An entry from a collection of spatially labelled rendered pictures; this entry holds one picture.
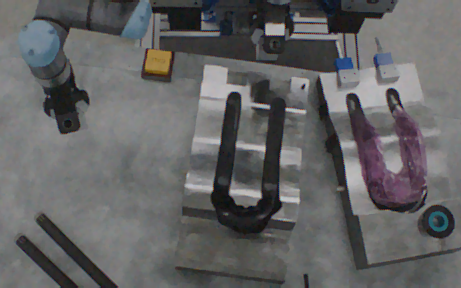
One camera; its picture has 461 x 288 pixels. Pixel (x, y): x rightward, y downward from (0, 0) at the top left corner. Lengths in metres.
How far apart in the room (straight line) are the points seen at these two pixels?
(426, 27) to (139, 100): 1.54
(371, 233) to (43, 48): 0.83
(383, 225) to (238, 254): 0.34
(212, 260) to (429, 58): 1.60
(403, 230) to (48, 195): 0.86
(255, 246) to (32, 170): 0.59
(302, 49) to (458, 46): 0.76
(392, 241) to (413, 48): 1.41
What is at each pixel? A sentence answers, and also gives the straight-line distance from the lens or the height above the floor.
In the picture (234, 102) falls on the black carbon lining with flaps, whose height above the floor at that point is 0.88.
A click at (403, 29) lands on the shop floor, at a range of 2.80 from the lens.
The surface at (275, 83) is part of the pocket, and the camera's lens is 1.61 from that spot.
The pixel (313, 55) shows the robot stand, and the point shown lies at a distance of 2.40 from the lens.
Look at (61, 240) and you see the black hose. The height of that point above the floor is 0.85.
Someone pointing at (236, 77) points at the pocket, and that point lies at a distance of 1.61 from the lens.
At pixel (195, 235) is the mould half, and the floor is 0.86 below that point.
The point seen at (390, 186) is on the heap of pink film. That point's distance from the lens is 1.54.
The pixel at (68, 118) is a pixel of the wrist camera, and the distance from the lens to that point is 1.33.
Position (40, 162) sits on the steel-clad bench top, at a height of 0.80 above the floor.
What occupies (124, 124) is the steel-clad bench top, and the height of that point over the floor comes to 0.80.
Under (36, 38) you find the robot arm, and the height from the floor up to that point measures 1.30.
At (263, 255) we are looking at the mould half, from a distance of 1.48.
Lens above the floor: 2.32
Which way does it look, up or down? 75 degrees down
